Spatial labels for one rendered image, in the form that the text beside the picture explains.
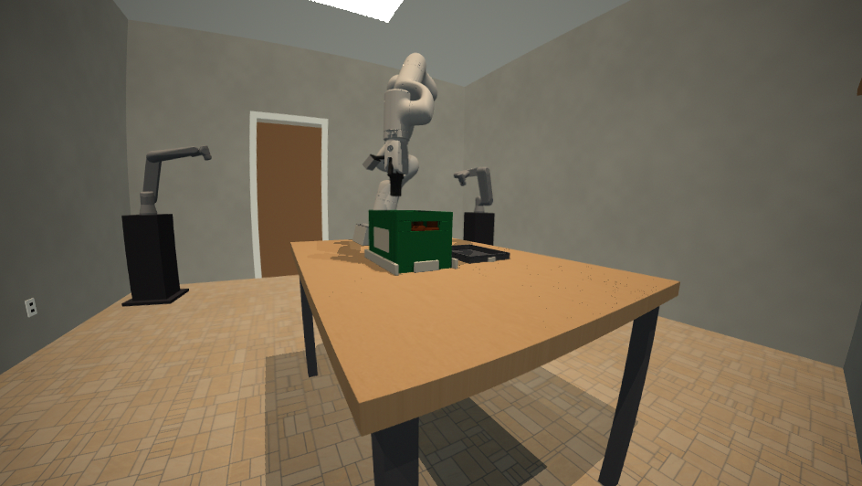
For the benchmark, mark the green crate with dividers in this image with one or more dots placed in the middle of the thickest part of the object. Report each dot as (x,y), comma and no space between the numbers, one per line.
(390,236)

